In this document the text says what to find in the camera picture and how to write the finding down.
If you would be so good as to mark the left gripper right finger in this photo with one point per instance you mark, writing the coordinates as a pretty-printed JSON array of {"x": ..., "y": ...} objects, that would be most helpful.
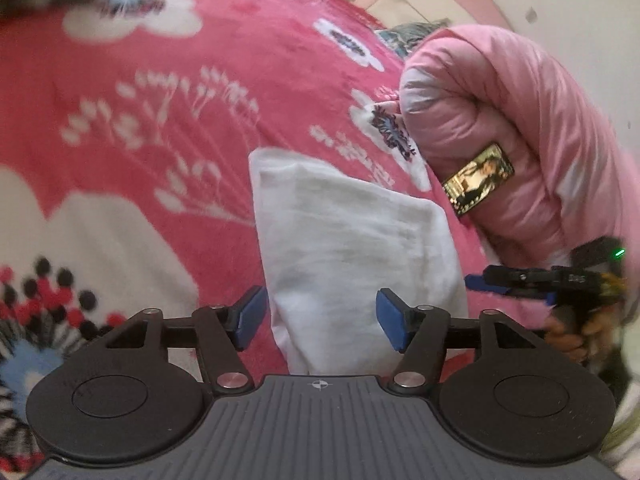
[{"x": 419, "y": 335}]

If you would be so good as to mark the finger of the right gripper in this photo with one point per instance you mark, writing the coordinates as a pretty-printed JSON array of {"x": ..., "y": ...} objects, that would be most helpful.
[{"x": 482, "y": 283}]

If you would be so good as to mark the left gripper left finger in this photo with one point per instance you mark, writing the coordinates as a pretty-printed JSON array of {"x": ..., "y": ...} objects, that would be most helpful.
[{"x": 222, "y": 333}]

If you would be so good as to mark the white shirt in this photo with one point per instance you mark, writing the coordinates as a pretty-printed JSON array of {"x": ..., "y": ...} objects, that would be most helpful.
[{"x": 328, "y": 243}]

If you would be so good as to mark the person right hand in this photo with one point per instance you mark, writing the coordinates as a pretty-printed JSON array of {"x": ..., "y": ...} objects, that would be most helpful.
[{"x": 596, "y": 339}]

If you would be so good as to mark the smartphone with lit screen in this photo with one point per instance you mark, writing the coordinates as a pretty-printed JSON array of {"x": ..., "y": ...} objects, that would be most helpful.
[{"x": 477, "y": 179}]

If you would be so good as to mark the pink quilted jacket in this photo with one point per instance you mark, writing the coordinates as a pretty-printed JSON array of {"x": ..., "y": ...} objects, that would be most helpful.
[{"x": 469, "y": 86}]

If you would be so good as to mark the green white fuzzy sleeve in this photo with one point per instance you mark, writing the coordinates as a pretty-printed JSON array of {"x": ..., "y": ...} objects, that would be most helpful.
[{"x": 619, "y": 370}]

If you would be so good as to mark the red floral blanket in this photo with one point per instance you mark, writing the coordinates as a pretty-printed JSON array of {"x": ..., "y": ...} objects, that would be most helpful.
[{"x": 125, "y": 136}]

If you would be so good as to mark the floral pillow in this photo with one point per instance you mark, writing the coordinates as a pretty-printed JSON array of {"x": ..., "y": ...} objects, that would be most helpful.
[{"x": 404, "y": 38}]

